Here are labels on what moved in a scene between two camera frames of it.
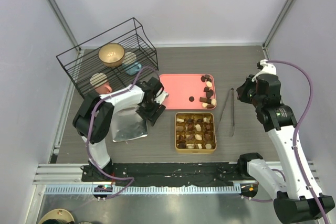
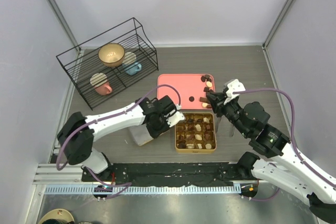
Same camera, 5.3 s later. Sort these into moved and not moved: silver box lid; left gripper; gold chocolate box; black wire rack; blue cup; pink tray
Moved: left gripper; silver box lid
Not moved: black wire rack; pink tray; gold chocolate box; blue cup
